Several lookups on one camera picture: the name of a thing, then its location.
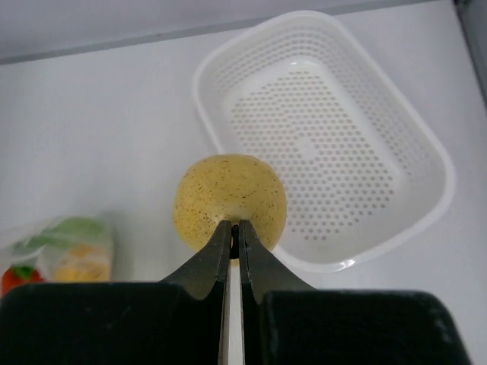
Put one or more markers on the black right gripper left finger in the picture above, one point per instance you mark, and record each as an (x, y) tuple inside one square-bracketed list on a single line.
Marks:
[(181, 319)]

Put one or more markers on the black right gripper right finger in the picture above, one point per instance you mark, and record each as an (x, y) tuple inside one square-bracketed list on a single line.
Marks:
[(286, 321)]

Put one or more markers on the clear zip top bag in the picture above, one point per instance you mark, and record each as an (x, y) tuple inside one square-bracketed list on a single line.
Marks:
[(57, 247)]

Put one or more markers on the yellow fake pear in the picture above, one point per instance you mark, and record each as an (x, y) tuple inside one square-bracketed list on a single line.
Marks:
[(229, 187)]

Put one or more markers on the orange fake fruit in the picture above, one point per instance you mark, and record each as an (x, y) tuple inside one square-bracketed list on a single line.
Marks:
[(84, 263)]

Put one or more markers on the fake carrot with green leaves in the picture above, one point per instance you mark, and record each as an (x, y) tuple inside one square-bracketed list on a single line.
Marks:
[(23, 272)]

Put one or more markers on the white perforated plastic basket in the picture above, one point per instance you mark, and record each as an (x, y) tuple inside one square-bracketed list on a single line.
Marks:
[(363, 172)]

